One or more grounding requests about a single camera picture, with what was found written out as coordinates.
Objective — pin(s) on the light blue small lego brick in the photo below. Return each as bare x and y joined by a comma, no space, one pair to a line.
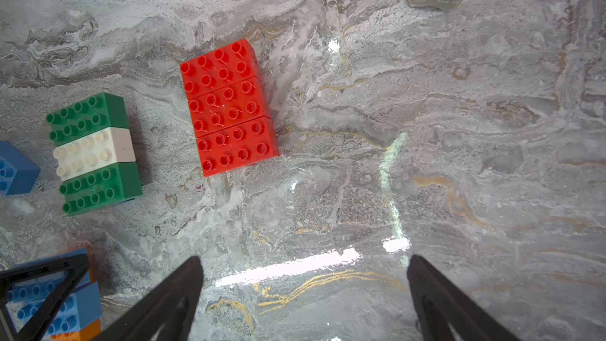
80,309

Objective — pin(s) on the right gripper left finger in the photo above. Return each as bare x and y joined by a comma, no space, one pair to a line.
165,313

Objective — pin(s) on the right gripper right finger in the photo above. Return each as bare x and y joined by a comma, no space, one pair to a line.
443,309

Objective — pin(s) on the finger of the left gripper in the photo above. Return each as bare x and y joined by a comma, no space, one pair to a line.
75,266

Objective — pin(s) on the white lego brick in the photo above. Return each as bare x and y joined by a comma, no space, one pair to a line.
102,148

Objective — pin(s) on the green lego brick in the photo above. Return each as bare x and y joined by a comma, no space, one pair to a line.
86,117
101,188

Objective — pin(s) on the red lego brick front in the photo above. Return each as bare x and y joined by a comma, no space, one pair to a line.
237,146

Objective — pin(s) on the light blue large lego brick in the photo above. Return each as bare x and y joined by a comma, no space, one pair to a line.
18,173

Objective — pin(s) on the orange lego brick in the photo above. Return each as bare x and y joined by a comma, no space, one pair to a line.
85,334

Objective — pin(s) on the red lego brick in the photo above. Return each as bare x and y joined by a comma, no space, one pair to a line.
228,106
219,68
237,146

